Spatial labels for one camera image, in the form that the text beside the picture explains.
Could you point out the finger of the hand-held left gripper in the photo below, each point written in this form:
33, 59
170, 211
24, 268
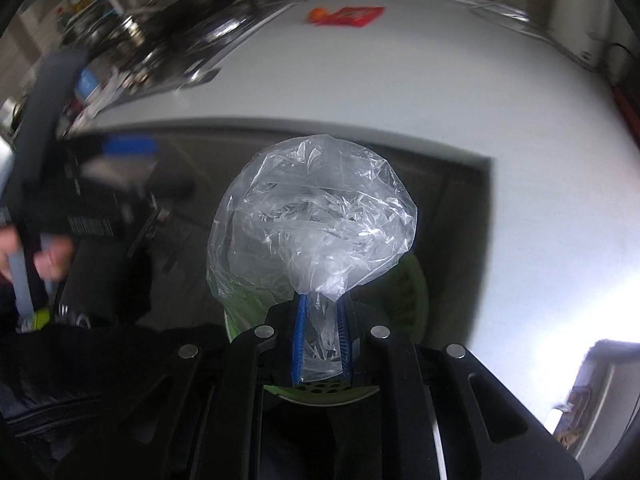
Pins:
127, 148
170, 187

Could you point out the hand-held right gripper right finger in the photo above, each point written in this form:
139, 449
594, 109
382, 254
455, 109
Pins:
344, 340

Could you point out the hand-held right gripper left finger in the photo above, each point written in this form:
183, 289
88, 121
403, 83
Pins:
298, 340

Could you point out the green trash bin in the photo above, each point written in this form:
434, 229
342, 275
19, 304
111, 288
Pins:
411, 300

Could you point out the clear plastic bag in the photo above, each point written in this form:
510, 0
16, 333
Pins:
320, 210

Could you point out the person's left hand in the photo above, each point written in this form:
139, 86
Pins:
55, 257

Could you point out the gas stove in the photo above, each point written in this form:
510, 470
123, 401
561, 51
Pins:
200, 45

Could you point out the dark kitchen cabinet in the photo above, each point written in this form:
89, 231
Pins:
450, 200

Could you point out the orange tangerine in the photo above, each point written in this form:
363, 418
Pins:
317, 15

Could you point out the red snack packet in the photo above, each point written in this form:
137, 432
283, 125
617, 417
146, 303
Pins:
352, 16

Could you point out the white open box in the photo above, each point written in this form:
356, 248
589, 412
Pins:
595, 395

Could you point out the white countertop appliance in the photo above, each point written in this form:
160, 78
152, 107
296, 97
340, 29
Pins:
580, 10

